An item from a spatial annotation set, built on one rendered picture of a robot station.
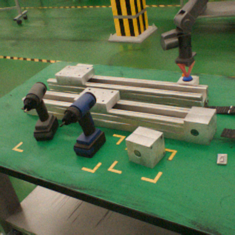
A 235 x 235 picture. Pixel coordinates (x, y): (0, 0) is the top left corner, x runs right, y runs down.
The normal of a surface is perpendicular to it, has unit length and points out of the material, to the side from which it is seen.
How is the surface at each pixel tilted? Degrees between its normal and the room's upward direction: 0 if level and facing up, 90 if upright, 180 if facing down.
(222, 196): 0
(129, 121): 90
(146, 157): 90
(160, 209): 0
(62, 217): 0
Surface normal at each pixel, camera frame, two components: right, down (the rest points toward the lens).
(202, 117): -0.17, -0.83
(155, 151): 0.78, 0.22
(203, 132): -0.48, 0.54
